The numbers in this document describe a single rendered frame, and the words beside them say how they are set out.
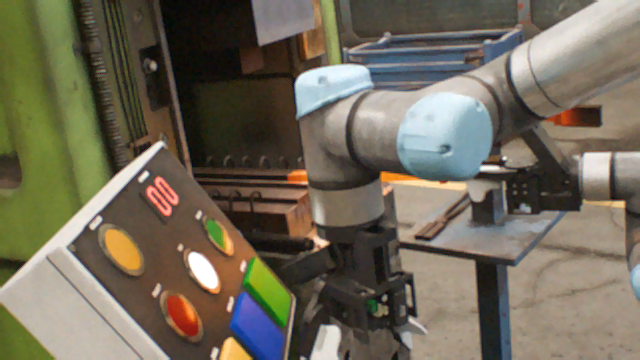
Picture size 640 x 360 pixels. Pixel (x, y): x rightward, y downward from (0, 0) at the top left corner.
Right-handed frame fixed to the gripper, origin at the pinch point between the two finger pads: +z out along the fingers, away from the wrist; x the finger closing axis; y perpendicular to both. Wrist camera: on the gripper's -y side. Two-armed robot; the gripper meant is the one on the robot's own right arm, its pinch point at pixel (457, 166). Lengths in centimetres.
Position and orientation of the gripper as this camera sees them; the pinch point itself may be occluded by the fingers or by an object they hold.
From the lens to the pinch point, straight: 120.2
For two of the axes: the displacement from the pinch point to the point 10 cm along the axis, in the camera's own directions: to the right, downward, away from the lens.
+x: 4.6, -3.3, 8.2
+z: -8.7, 0.1, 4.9
